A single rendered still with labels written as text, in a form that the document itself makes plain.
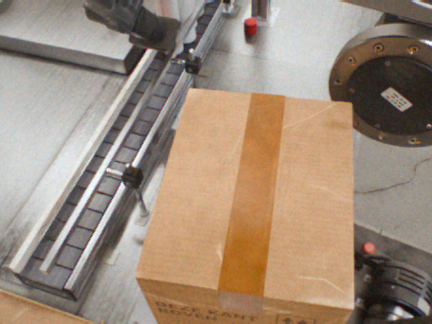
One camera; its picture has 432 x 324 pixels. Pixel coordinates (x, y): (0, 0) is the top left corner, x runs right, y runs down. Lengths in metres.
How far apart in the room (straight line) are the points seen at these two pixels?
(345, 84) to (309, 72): 0.46
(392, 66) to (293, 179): 0.20
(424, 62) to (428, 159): 1.53
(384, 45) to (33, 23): 0.95
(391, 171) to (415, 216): 0.23
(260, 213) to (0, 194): 0.63
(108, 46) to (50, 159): 0.33
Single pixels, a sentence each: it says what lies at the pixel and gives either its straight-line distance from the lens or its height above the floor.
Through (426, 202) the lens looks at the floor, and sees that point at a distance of 2.01.
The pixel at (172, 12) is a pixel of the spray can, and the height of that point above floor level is 1.00.
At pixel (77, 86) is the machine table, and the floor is 0.83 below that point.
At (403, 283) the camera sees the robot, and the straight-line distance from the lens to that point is 1.33.
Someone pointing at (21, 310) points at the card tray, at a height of 0.83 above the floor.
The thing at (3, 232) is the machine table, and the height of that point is 0.83.
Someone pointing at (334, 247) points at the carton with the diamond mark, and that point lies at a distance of 0.54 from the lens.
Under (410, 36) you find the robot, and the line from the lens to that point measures 0.62.
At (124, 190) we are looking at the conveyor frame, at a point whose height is 0.87.
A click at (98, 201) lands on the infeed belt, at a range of 0.88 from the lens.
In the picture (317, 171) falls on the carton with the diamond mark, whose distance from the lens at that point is 0.59.
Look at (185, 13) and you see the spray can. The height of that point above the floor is 0.97.
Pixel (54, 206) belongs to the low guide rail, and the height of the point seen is 0.91.
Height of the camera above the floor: 1.59
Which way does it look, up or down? 53 degrees down
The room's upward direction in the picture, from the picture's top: 4 degrees counter-clockwise
